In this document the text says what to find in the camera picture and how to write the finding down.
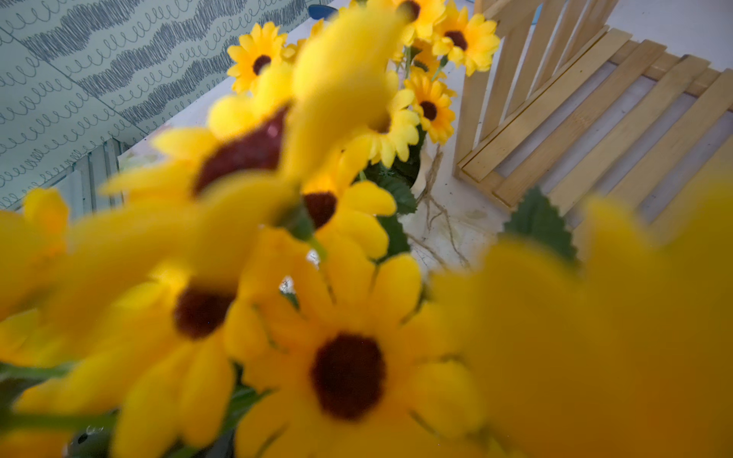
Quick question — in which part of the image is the wooden two-tier shelf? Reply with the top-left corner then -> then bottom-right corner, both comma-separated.
454,1 -> 732,238

